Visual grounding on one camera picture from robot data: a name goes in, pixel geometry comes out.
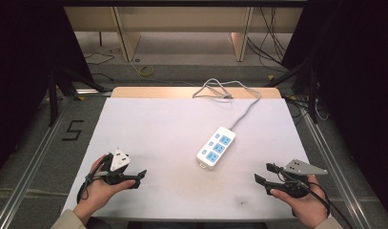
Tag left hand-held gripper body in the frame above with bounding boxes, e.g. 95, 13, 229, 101
100, 147, 133, 186

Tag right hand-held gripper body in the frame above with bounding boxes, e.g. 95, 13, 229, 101
265, 158, 329, 199

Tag white power strip blue sockets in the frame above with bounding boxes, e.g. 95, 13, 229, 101
195, 126, 237, 171

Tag person's right hand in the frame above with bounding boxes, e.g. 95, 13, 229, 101
269, 175, 330, 229

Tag person's left hand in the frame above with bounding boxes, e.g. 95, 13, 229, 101
74, 154, 136, 221

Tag white table cover sheet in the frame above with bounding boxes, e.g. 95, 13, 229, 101
61, 96, 311, 222

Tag black metal stand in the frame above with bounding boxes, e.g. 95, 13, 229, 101
46, 65, 108, 128
263, 58, 320, 125

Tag wooden table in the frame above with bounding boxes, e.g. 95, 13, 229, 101
111, 86, 282, 99

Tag yellow tape roll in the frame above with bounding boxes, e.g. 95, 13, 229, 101
137, 64, 156, 78

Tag black curtain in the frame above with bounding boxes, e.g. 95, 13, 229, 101
0, 0, 94, 180
280, 0, 388, 222

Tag beige wooden desk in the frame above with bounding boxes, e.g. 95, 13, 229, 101
63, 6, 304, 63

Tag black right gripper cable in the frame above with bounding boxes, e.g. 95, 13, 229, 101
276, 165, 356, 229

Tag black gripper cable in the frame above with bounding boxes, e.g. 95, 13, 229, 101
75, 156, 111, 205
276, 165, 356, 229

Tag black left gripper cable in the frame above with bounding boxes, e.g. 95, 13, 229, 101
75, 156, 111, 205

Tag short aluminium rail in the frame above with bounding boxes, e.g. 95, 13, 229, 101
74, 88, 113, 97

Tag grey power strip cable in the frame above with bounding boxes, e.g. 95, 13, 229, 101
192, 77, 262, 132

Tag black floor cable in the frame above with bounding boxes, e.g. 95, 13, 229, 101
83, 50, 116, 82

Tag bundle of black cables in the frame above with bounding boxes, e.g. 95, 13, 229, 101
246, 6, 298, 74

